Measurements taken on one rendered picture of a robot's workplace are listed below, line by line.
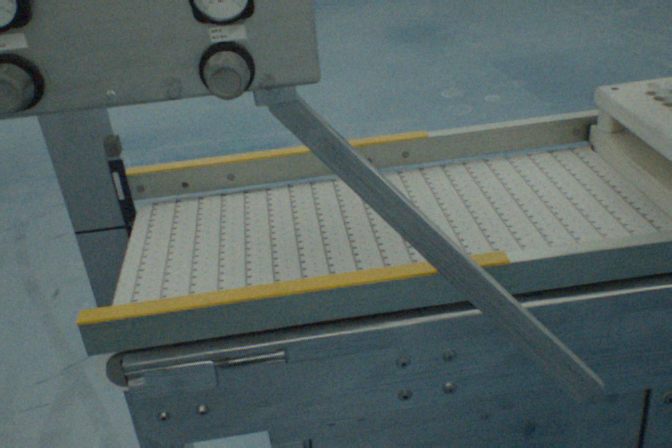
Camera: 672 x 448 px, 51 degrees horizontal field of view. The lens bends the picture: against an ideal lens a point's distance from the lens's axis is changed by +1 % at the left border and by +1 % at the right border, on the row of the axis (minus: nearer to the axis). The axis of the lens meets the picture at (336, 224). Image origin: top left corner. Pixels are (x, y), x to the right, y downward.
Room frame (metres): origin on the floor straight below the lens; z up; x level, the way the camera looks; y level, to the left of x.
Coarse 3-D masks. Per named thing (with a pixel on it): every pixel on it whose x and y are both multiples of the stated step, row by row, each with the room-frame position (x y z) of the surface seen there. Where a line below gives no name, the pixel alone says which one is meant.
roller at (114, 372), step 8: (120, 352) 0.46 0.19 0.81; (128, 352) 0.46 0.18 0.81; (136, 352) 0.46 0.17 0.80; (112, 360) 0.45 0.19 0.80; (120, 360) 0.45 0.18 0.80; (112, 368) 0.45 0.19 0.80; (120, 368) 0.45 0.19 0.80; (112, 376) 0.45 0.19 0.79; (120, 376) 0.45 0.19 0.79; (120, 384) 0.45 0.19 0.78
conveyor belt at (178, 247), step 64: (256, 192) 0.71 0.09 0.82; (320, 192) 0.70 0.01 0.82; (448, 192) 0.67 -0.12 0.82; (512, 192) 0.65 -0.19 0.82; (576, 192) 0.64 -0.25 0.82; (640, 192) 0.62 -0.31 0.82; (128, 256) 0.60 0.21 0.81; (192, 256) 0.58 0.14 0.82; (256, 256) 0.57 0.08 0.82; (320, 256) 0.56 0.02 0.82; (384, 256) 0.55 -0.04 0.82
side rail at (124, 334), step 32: (512, 256) 0.48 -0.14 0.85; (544, 256) 0.47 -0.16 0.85; (576, 256) 0.47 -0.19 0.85; (608, 256) 0.47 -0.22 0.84; (640, 256) 0.47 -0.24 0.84; (352, 288) 0.46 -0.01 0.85; (384, 288) 0.46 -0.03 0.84; (416, 288) 0.46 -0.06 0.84; (448, 288) 0.46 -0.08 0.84; (512, 288) 0.47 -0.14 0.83; (544, 288) 0.47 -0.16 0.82; (128, 320) 0.44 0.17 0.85; (160, 320) 0.45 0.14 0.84; (192, 320) 0.45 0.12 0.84; (224, 320) 0.45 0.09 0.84; (256, 320) 0.45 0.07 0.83; (288, 320) 0.45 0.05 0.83; (320, 320) 0.45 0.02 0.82; (96, 352) 0.44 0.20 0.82
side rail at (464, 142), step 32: (480, 128) 0.75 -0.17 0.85; (512, 128) 0.74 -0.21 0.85; (544, 128) 0.75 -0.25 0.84; (576, 128) 0.75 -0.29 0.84; (256, 160) 0.72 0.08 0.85; (288, 160) 0.72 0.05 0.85; (320, 160) 0.73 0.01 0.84; (384, 160) 0.73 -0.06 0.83; (416, 160) 0.74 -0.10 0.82; (160, 192) 0.71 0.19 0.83; (192, 192) 0.72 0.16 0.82
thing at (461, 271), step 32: (256, 96) 0.46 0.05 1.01; (288, 96) 0.46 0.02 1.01; (288, 128) 0.47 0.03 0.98; (320, 128) 0.45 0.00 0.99; (352, 160) 0.44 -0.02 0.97; (384, 192) 0.43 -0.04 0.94; (416, 224) 0.42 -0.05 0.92; (448, 256) 0.40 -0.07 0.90; (480, 288) 0.39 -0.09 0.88; (512, 320) 0.38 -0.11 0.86; (544, 352) 0.37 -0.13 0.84; (576, 384) 0.36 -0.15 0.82
